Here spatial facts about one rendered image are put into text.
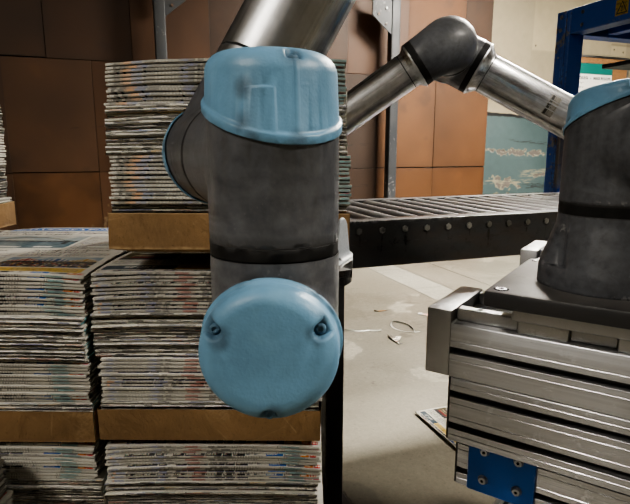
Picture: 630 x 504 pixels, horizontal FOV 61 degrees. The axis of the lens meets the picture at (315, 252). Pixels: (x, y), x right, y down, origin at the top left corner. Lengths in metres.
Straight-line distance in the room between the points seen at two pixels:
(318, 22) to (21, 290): 0.50
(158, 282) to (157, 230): 0.07
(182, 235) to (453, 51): 0.70
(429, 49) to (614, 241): 0.61
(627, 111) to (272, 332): 0.48
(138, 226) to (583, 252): 0.51
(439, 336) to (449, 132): 4.56
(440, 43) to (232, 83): 0.88
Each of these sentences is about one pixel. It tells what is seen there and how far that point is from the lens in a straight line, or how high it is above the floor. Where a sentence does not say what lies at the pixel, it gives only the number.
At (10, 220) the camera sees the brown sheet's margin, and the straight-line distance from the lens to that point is 1.14.
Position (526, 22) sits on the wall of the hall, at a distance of 5.95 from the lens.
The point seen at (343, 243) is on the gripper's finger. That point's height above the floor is 0.88.
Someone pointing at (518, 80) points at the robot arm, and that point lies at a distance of 1.26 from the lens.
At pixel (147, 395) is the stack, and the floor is 0.67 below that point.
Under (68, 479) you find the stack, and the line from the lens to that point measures 0.84.
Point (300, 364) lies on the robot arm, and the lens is 0.27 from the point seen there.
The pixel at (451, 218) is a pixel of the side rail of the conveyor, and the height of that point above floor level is 0.80.
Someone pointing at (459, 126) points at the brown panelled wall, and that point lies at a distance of 5.29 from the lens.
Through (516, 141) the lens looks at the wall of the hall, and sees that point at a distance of 5.81.
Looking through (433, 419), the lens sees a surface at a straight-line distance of 2.07.
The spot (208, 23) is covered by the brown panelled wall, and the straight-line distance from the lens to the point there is 4.51.
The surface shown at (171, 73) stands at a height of 1.06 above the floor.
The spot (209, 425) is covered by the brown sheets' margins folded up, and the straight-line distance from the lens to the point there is 0.73.
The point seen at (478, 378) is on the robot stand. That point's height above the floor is 0.69.
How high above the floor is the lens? 0.98
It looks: 11 degrees down
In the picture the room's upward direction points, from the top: straight up
